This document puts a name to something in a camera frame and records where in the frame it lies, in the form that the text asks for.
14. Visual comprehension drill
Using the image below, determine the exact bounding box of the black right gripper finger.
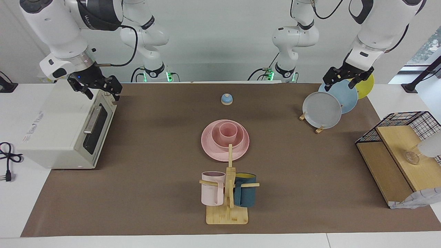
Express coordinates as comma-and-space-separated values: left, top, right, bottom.
109, 76, 123, 102
68, 79, 94, 101

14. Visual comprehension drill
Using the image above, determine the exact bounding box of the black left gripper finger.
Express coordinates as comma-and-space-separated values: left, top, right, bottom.
347, 71, 375, 91
322, 68, 341, 92

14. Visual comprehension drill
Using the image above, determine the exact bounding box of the pink bowl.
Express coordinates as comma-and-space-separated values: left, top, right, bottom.
211, 120, 245, 150

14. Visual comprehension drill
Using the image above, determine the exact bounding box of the pink tumbler cup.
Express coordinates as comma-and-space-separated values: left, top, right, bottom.
219, 122, 238, 142

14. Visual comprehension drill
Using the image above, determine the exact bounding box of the yellow plate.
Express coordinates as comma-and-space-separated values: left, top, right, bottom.
347, 73, 375, 100

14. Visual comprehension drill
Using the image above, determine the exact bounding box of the light blue plate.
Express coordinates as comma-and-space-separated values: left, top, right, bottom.
317, 81, 359, 114

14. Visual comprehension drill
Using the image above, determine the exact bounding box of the grey plate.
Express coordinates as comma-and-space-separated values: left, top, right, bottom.
302, 91, 342, 130

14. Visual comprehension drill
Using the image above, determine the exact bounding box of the beige toaster oven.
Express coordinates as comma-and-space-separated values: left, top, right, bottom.
17, 79, 118, 169

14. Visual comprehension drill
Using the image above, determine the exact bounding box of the wooden plate rack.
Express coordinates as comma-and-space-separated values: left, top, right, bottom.
299, 112, 325, 134

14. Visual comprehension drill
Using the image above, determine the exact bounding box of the small glass jar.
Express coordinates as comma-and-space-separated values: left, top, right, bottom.
404, 151, 421, 165

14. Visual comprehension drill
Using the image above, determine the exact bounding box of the brown table mat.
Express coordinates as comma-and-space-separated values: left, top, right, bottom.
21, 83, 441, 237

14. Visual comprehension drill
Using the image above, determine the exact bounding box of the pink plate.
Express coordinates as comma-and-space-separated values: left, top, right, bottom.
201, 119, 250, 162

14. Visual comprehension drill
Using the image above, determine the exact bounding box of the marbled white sheet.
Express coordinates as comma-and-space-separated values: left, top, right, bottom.
389, 187, 441, 210

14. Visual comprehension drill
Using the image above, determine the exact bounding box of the pink mug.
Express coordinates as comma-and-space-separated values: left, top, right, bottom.
201, 171, 226, 207

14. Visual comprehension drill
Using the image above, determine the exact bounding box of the dark teal mug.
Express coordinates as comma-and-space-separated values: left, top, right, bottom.
233, 173, 257, 208

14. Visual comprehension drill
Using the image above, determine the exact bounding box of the wooden mug tree stand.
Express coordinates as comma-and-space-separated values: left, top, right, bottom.
199, 144, 260, 225

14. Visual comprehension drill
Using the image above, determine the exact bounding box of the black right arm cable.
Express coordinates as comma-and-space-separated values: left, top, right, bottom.
94, 23, 139, 68

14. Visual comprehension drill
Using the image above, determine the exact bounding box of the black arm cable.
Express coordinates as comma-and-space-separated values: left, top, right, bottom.
311, 0, 411, 54
94, 23, 139, 68

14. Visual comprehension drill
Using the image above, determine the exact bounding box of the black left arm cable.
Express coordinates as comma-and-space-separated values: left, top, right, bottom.
311, 0, 411, 54

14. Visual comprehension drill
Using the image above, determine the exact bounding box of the black clamp mount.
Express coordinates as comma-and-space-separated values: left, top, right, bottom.
0, 71, 19, 93
401, 55, 441, 94

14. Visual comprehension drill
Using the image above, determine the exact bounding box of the wooden shelf with wire basket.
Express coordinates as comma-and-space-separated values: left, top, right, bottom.
355, 111, 441, 208

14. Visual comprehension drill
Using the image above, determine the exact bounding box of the black oven power cord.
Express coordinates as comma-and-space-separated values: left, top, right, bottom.
0, 142, 23, 183

